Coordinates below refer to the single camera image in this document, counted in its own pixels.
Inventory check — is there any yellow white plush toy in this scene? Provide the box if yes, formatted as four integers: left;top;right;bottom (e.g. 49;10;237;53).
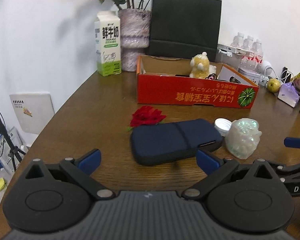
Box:
190;52;217;79

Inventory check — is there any iridescent plastic wrapped bundle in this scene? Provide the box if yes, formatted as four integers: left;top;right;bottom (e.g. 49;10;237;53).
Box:
225;118;262;159

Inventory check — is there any white round lid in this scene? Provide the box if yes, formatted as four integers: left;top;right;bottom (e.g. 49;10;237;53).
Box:
214;118;232;137

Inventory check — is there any purple gift bag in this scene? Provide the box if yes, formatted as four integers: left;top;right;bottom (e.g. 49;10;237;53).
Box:
277;82;300;108

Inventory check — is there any yellow green apple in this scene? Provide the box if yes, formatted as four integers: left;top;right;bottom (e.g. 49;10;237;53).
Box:
266;78;281;94

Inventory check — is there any navy blue pouch case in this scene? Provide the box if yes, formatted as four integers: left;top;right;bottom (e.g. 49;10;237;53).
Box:
130;119;223;166

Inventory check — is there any black tripod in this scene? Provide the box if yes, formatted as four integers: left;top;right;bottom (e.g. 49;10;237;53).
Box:
0;118;26;172

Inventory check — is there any small white tin box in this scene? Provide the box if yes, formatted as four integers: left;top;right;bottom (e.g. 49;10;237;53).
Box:
238;68;261;85

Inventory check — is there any red fabric rose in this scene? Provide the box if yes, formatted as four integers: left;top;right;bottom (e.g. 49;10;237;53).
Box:
127;105;166;131

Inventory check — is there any water bottle middle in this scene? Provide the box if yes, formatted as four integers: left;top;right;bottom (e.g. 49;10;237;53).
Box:
241;35;254;67

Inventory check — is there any water bottle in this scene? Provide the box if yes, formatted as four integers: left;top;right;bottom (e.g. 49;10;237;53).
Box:
241;35;254;67
252;39;263;68
231;32;244;48

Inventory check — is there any water bottle right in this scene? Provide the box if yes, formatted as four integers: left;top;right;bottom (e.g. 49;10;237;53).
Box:
252;39;263;68

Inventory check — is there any orange cardboard box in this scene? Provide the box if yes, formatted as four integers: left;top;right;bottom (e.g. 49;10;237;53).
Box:
136;55;259;109

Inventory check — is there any clear plastic food container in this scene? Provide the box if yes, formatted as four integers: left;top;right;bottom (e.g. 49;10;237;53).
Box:
216;49;243;69

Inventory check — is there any flat white red box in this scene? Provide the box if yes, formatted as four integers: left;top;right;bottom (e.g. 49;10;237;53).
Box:
217;44;254;56

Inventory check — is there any water bottle left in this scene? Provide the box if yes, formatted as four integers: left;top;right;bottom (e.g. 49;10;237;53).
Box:
231;32;244;48

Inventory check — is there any white green milk carton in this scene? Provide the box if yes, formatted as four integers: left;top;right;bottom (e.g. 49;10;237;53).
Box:
94;11;121;76

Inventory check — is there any black paper bag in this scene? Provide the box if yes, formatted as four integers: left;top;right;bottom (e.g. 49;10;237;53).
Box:
146;0;222;61

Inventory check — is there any purple textured vase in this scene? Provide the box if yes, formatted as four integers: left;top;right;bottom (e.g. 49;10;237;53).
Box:
118;9;151;72

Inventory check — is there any white round camera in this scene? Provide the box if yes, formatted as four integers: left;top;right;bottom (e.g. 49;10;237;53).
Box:
259;60;273;76

